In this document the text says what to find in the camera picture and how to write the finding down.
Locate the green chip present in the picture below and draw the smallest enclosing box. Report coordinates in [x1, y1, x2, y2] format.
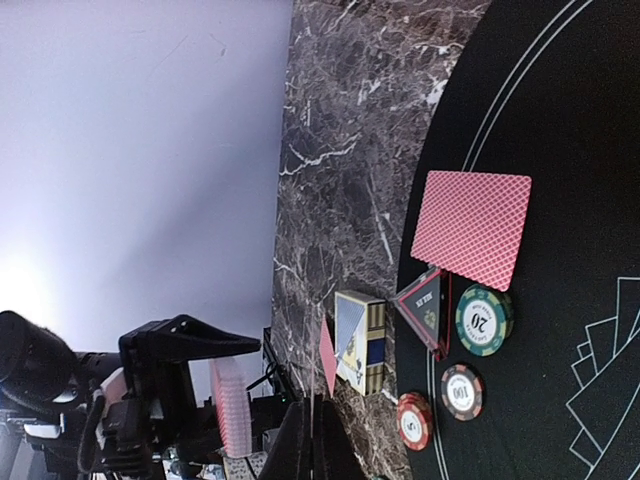
[455, 284, 515, 357]

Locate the blue backed card deck box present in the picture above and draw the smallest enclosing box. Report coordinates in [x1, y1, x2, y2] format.
[334, 290, 386, 396]

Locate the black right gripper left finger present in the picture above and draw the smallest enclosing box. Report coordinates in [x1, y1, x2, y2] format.
[258, 399, 313, 480]

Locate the black red chip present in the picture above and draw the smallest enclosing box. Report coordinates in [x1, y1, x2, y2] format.
[441, 363, 485, 421]

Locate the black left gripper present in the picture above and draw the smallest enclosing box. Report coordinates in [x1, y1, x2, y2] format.
[119, 314, 261, 450]

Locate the single red backed card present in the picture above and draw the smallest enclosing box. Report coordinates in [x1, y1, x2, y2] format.
[410, 170, 532, 292]

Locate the red backed card deck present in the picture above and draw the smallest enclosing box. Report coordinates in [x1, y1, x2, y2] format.
[210, 357, 252, 458]

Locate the red chip stack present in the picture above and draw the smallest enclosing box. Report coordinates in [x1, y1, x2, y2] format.
[397, 392, 433, 451]

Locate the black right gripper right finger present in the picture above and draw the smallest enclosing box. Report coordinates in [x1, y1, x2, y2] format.
[314, 399, 367, 480]

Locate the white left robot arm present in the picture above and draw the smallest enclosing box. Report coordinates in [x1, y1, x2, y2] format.
[1, 311, 260, 452]

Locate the round black poker mat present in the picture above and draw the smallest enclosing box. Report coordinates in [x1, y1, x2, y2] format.
[396, 1, 639, 479]

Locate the red triangle all-in marker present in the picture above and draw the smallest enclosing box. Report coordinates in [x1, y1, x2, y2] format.
[392, 267, 452, 361]

